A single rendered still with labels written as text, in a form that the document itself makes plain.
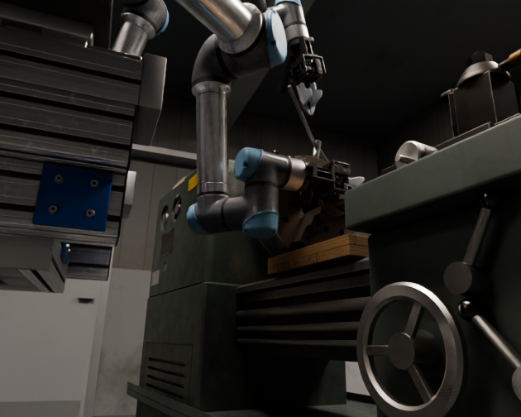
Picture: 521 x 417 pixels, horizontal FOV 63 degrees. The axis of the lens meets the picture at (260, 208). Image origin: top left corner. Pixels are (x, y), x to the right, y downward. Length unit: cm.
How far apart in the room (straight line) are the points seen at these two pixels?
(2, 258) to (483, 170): 63
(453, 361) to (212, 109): 75
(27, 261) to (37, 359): 322
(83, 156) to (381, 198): 39
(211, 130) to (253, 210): 23
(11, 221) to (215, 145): 51
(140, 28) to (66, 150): 91
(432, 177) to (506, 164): 9
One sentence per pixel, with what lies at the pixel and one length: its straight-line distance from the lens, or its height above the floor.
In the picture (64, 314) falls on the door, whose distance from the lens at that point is 390.
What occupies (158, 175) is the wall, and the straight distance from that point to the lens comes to 424.
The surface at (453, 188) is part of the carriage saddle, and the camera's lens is 50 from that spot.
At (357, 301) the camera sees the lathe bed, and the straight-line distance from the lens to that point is 79.
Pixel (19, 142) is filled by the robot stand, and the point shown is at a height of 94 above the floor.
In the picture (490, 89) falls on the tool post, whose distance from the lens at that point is 76.
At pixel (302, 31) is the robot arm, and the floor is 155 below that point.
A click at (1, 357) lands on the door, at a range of 395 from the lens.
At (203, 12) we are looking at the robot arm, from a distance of 90.
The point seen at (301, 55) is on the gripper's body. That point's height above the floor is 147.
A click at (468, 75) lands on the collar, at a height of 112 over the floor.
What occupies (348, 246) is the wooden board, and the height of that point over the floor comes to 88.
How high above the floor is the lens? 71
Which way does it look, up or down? 17 degrees up
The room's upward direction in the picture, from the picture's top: 1 degrees clockwise
